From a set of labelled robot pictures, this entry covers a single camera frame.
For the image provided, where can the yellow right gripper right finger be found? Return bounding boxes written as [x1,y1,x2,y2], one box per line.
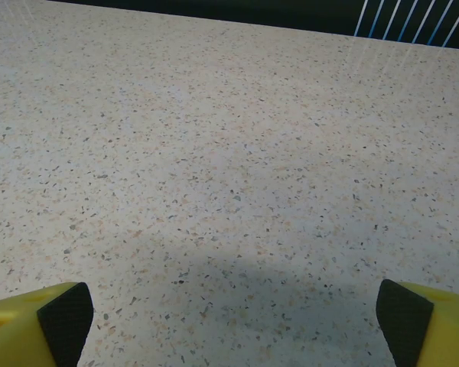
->
[375,278,459,367]

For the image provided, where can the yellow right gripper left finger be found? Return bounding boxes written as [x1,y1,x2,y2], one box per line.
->
[0,281,95,367]

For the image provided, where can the blue printed back panel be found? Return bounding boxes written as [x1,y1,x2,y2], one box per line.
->
[45,0,459,49]

